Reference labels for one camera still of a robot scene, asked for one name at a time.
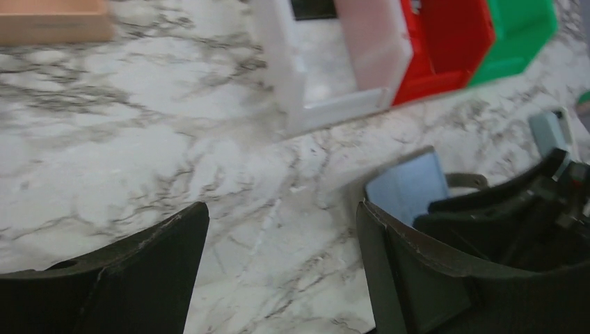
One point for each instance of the grey metal card holder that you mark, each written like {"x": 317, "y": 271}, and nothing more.
{"x": 406, "y": 187}

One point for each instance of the peach plastic desk organizer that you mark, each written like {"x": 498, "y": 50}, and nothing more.
{"x": 38, "y": 22}

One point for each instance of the black card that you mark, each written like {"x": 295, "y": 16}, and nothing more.
{"x": 313, "y": 9}

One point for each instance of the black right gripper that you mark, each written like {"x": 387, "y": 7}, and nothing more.
{"x": 533, "y": 222}

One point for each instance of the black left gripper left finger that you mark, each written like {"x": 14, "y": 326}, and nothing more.
{"x": 140, "y": 284}

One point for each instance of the white plastic bin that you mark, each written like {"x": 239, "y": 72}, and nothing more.
{"x": 329, "y": 71}

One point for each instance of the green plastic bin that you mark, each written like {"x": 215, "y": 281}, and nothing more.
{"x": 522, "y": 28}

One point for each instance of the red plastic bin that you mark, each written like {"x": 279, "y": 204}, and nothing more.
{"x": 450, "y": 40}

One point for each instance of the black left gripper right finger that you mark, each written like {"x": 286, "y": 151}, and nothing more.
{"x": 418, "y": 284}

